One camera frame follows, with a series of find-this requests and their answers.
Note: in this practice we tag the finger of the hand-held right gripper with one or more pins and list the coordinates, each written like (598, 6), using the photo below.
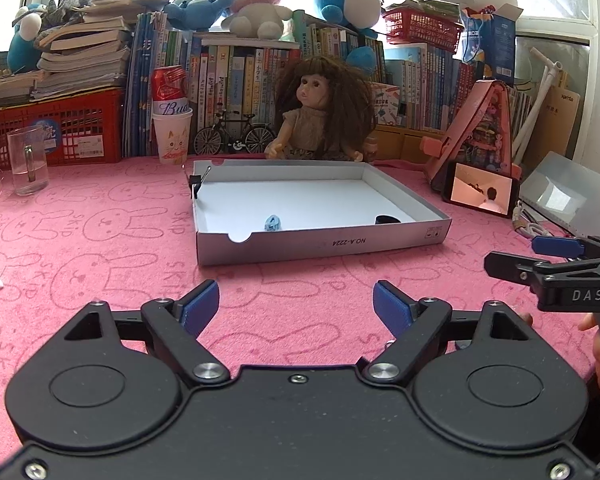
(510, 264)
(555, 246)

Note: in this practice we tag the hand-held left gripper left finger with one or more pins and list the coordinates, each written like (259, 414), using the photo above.
(202, 306)

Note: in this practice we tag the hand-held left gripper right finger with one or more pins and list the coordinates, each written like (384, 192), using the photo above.
(390, 306)

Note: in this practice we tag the white cardboard tray box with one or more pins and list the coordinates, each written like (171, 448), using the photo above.
(305, 200)

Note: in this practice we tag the black smartphone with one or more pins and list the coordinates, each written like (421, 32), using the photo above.
(480, 190)

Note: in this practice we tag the black round cap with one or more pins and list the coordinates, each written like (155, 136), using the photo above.
(387, 220)

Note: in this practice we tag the blue hair clip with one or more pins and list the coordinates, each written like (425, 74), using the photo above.
(272, 223)

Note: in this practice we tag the pink rabbit print mat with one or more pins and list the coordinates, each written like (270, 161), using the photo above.
(105, 240)

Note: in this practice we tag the black binder clip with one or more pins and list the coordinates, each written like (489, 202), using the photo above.
(196, 182)

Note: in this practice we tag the beige wooden board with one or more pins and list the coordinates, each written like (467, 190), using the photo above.
(555, 120)

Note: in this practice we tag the pink triangular miniature house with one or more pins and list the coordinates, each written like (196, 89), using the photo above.
(485, 125)

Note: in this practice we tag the yellow wooden drawer box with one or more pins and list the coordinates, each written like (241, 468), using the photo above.
(410, 145)

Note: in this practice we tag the small brown jar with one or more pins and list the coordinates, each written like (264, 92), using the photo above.
(371, 150)

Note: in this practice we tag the white cat print paper cup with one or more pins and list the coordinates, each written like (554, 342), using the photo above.
(172, 140)

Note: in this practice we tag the black toy bicycle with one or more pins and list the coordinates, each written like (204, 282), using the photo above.
(235, 136)

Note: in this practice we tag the white printed cardboard box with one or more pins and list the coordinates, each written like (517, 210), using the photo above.
(386, 105)

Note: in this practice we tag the blue paper box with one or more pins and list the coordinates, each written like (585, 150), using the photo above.
(495, 45)

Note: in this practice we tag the brown haired doll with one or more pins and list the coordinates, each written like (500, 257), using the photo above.
(320, 105)

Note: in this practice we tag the red beer can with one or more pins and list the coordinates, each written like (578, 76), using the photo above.
(169, 87)

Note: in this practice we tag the red plastic crate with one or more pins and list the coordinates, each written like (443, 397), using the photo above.
(70, 125)

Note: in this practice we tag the clear glass mug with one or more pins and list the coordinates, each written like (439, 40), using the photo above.
(27, 165)

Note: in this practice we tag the row of upright books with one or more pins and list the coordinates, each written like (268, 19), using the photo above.
(230, 80)

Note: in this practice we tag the red plastic basket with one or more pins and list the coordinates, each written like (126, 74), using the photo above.
(420, 30)

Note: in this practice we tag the stack of lying books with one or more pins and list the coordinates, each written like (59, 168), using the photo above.
(85, 55)

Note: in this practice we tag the blue plush whale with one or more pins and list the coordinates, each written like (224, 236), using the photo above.
(197, 10)

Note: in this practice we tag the small blue plush penguin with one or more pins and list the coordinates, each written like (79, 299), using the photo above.
(22, 42)

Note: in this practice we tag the grey plush toy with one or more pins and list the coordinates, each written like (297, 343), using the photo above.
(70, 5)

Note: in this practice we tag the white plastic pipe frame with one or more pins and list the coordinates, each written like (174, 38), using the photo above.
(535, 100)

